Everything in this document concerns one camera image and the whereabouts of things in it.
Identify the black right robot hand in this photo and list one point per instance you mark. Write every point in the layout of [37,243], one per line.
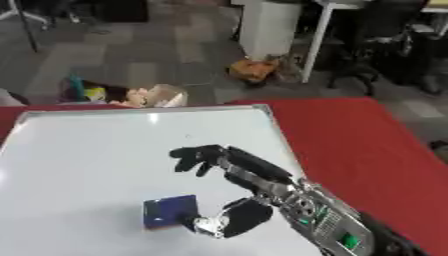
[256,166]

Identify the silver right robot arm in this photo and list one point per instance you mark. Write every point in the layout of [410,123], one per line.
[329,218]

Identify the blue whiteboard eraser brush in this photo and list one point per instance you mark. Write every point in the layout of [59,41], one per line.
[169,211]

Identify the orange bag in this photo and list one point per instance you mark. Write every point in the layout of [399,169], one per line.
[252,70]

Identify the white cabinet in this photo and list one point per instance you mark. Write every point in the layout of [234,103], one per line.
[267,28]

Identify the white table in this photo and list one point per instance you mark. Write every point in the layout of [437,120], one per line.
[326,36]

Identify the bag of colourful items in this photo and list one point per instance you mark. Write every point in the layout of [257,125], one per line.
[119,93]

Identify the black office chair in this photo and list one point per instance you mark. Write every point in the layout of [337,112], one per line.
[382,50]

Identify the black tripod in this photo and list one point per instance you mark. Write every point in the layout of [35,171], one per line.
[26,23]

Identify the white whiteboard with silver frame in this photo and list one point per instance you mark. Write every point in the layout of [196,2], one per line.
[134,173]

